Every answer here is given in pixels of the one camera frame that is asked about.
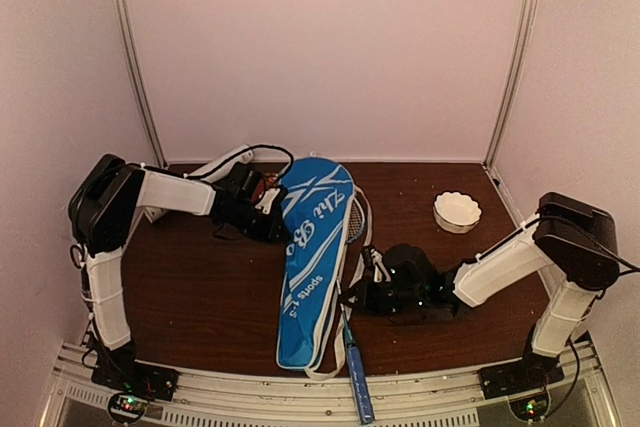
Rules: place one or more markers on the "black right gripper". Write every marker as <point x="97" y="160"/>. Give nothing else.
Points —
<point x="364" y="294"/>

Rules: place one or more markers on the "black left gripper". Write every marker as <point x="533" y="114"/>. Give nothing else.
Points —
<point x="271" y="230"/>

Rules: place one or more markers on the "white shuttlecock tube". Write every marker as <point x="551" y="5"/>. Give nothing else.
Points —
<point x="221" y="166"/>

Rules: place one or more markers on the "blue racket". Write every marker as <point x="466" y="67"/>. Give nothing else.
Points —
<point x="353" y="357"/>

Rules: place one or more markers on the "blue racket bag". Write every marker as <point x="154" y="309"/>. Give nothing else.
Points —
<point x="324" y="211"/>

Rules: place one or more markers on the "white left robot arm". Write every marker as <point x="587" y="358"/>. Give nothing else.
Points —
<point x="103" y="209"/>

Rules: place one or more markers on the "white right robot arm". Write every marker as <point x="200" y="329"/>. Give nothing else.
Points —
<point x="577" y="238"/>

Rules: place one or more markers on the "red floral dish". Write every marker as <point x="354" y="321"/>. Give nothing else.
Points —
<point x="268" y="180"/>

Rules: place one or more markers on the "white scalloped bowl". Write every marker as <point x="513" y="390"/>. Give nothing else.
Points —
<point x="456" y="213"/>

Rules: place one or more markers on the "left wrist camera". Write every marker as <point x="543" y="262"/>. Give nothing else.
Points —
<point x="246" y="183"/>

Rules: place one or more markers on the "aluminium front rail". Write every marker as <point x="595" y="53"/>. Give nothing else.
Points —
<point x="441" y="398"/>

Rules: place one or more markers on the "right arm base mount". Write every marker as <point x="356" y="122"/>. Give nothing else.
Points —
<point x="525" y="385"/>

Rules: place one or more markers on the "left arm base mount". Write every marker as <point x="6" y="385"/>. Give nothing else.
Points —
<point x="134" y="395"/>

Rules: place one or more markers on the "right aluminium frame post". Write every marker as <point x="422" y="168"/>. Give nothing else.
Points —
<point x="527" y="17"/>

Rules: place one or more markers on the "aluminium frame post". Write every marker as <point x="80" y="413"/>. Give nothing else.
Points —
<point x="137" y="81"/>
<point x="527" y="17"/>

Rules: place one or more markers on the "left aluminium frame post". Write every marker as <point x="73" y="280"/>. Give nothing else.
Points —
<point x="137" y="81"/>

